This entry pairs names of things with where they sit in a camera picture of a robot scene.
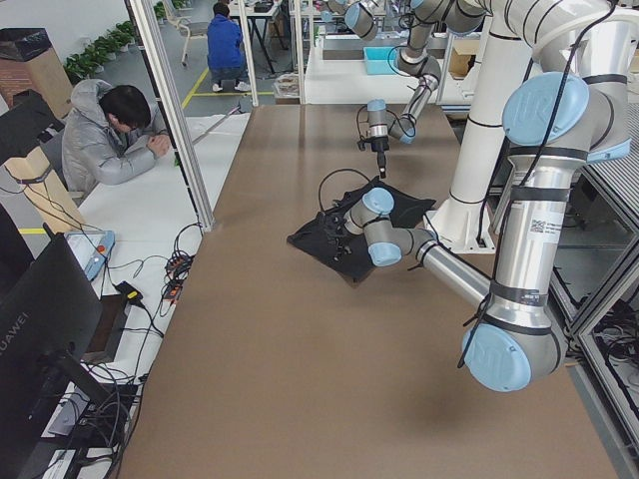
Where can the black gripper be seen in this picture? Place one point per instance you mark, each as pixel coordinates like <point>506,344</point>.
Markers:
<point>380,146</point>
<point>335,226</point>

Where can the black t-shirt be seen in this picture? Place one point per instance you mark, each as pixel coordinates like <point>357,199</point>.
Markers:
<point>382,222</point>

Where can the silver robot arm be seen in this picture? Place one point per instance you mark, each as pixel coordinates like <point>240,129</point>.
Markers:
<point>555,124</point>
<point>413,60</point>

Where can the blue plastic tray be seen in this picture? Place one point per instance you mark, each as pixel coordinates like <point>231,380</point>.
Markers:
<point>380,60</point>

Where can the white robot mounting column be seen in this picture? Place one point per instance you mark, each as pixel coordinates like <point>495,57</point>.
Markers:
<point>589,38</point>

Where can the person in blue hoodie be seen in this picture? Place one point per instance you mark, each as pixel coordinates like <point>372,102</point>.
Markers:
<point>226,61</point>

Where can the person in grey jacket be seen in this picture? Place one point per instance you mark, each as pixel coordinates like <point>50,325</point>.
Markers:
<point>112,135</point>

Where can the robot teach pendant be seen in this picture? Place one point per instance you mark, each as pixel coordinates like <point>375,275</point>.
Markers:
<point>91,249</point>

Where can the black Huawei monitor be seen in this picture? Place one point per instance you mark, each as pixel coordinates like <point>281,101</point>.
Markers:
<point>49,313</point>

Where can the cardboard box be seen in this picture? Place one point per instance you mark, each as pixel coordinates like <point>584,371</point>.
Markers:
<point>29,61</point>

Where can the aluminium frame post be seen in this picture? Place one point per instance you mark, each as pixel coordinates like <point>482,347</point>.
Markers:
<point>148,38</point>

